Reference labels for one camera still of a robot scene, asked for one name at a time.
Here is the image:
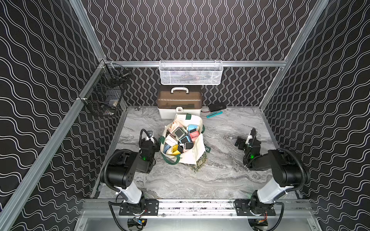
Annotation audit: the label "brown lid white toolbox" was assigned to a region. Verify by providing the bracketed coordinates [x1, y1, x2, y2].
[157, 85, 203, 119]

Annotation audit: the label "black battery pack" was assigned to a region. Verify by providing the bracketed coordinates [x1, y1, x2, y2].
[208, 102, 226, 112]

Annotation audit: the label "cream tote bag green handles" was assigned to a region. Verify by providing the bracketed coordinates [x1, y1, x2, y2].
[159, 114, 211, 171]

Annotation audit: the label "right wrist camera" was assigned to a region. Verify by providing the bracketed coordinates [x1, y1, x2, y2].
[245, 128, 257, 144]

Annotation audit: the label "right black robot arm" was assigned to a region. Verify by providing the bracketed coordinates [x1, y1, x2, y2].
[235, 135, 310, 216]

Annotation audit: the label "black wire basket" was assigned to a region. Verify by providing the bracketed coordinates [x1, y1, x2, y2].
[82, 63, 132, 117]

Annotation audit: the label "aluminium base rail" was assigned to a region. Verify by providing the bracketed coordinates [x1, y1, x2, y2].
[80, 199, 314, 218]

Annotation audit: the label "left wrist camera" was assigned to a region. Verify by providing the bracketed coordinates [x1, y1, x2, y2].
[144, 131, 155, 143]

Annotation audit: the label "pink pencil sharpener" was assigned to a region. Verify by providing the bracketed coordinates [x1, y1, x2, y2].
[189, 129, 200, 142]

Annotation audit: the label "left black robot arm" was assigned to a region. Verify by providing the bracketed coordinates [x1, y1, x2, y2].
[100, 140, 158, 216]

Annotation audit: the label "green pencil sharpener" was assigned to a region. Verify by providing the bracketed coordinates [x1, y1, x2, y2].
[172, 127, 188, 140]

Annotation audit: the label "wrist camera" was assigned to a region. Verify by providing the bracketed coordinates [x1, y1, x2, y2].
[144, 131, 155, 143]
[245, 128, 257, 144]

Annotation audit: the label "yellow pencil sharpener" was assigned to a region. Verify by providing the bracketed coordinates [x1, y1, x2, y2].
[166, 145, 182, 156]

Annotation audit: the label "light blue pencil sharpener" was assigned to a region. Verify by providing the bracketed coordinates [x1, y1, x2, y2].
[187, 124, 198, 133]

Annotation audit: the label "white wire mesh basket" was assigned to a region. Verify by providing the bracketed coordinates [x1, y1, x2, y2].
[159, 60, 224, 85]

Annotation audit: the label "teal utility knife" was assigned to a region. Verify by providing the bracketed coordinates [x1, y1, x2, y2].
[206, 111, 223, 118]

